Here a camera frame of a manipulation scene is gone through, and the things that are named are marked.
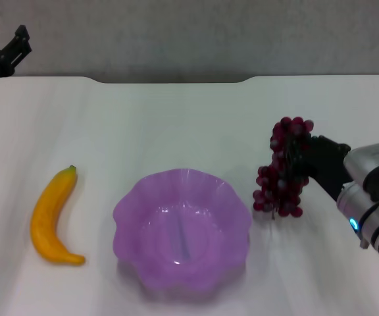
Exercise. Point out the yellow toy banana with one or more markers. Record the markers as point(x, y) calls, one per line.
point(46, 217)

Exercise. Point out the purple scalloped plastic bowl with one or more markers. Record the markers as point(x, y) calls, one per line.
point(183, 230)

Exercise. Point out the dark red grape bunch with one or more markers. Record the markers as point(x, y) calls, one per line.
point(280, 184)

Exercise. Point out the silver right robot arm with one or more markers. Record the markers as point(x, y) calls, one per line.
point(370, 224)

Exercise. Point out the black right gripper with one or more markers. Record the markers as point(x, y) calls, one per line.
point(327, 161)

